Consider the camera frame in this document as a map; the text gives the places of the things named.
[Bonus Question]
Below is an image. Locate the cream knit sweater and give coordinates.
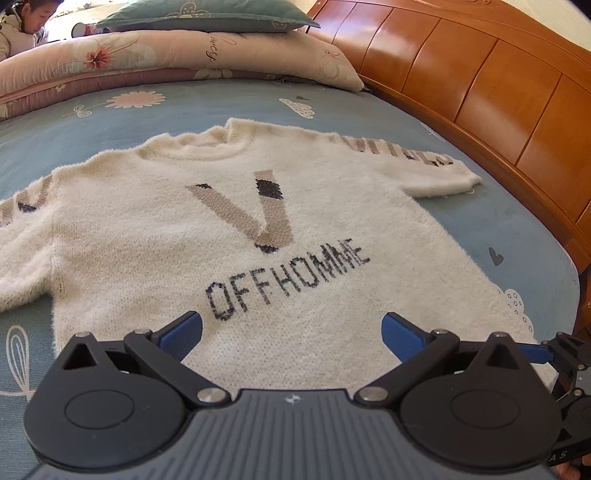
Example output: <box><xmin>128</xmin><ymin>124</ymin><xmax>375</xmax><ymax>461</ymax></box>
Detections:
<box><xmin>1</xmin><ymin>119</ymin><xmax>534</xmax><ymax>392</ymax></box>

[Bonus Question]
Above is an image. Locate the person's right hand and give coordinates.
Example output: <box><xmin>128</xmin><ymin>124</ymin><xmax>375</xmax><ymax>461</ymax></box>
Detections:
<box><xmin>553</xmin><ymin>463</ymin><xmax>581</xmax><ymax>480</ymax></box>

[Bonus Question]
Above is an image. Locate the orange wooden headboard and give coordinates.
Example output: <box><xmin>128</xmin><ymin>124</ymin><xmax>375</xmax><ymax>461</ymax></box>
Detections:
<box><xmin>308</xmin><ymin>1</ymin><xmax>590</xmax><ymax>335</ymax></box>

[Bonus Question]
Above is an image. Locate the pink floral quilt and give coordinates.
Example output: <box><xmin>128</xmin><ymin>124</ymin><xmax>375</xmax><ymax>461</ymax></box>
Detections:
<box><xmin>1</xmin><ymin>31</ymin><xmax>283</xmax><ymax>121</ymax></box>

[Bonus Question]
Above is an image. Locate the cream floral pillow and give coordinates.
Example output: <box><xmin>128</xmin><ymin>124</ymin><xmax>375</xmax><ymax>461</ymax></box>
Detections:
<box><xmin>195</xmin><ymin>32</ymin><xmax>363</xmax><ymax>92</ymax></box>

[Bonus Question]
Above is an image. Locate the white red cylindrical can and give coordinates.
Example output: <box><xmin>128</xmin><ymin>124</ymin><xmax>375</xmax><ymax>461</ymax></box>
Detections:
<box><xmin>71</xmin><ymin>22</ymin><xmax>101</xmax><ymax>38</ymax></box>

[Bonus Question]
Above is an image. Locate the grey-green pillow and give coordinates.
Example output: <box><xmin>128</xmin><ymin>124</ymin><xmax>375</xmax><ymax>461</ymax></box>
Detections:
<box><xmin>96</xmin><ymin>0</ymin><xmax>319</xmax><ymax>33</ymax></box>

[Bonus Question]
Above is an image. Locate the person in beige jacket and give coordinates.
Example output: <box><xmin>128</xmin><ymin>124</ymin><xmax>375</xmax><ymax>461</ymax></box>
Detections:
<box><xmin>0</xmin><ymin>0</ymin><xmax>63</xmax><ymax>61</ymax></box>

